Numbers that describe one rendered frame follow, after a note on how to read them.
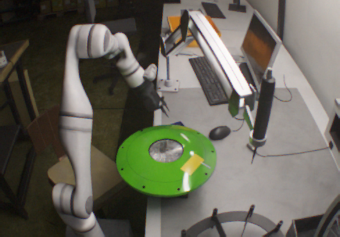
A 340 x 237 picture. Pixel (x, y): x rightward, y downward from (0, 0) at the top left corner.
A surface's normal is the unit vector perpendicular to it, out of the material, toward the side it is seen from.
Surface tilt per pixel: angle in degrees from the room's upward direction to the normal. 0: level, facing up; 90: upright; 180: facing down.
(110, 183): 0
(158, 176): 17
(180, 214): 0
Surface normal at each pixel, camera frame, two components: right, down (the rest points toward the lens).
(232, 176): -0.04, -0.80
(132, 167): -0.34, -0.63
